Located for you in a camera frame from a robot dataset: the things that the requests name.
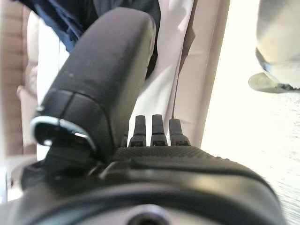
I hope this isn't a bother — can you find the dark long-sleeve jacket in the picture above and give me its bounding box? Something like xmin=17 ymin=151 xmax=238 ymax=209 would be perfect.
xmin=18 ymin=0 xmax=162 ymax=79

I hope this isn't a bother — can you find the beige upholstered bed frame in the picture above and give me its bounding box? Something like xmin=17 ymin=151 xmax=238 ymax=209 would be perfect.
xmin=0 ymin=0 xmax=232 ymax=188

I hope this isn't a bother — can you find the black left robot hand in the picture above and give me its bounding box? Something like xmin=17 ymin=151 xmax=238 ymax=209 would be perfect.
xmin=10 ymin=7 xmax=287 ymax=225

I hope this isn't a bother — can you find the grey striped rug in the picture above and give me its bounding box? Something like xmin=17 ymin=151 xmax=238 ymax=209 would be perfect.
xmin=203 ymin=0 xmax=300 ymax=225

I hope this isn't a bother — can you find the robot left leg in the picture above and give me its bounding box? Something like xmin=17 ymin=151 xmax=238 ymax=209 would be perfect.
xmin=248 ymin=0 xmax=300 ymax=94

